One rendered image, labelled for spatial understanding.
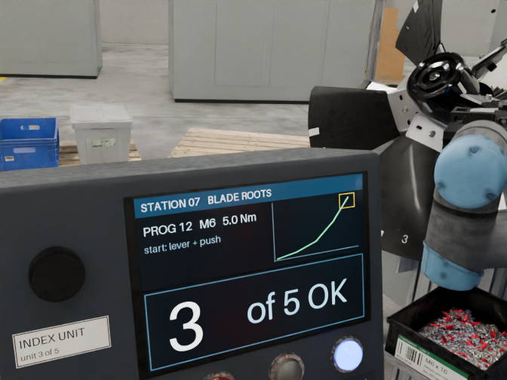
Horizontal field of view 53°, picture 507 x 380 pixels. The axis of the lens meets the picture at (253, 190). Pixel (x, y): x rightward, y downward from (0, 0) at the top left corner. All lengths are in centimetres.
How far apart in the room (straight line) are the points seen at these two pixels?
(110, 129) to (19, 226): 335
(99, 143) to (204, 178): 338
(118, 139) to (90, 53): 440
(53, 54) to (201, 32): 253
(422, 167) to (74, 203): 82
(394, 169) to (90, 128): 283
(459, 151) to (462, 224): 9
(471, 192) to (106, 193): 43
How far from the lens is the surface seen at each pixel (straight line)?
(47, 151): 369
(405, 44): 138
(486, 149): 61
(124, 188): 30
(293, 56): 665
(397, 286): 246
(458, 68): 106
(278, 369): 36
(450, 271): 67
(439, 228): 66
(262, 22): 651
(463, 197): 62
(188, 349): 33
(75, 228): 30
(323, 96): 127
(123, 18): 1303
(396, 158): 103
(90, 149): 370
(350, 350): 38
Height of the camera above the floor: 136
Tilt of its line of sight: 21 degrees down
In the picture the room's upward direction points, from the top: 4 degrees clockwise
